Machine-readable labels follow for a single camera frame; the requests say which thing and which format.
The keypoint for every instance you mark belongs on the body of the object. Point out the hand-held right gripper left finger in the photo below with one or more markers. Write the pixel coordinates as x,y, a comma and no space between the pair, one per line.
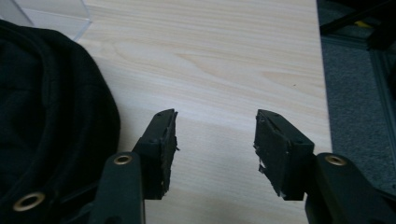
155,155

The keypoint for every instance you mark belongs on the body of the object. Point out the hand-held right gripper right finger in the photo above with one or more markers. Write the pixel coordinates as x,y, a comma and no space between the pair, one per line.
281,155

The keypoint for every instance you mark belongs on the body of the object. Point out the black hooded garment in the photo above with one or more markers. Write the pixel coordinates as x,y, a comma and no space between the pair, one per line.
49,124

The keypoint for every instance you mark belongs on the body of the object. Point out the black metal stand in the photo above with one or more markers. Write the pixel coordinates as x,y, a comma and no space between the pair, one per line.
358,18

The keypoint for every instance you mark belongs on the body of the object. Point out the clear plastic container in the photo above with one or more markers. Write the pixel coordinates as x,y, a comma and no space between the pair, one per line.
46,15

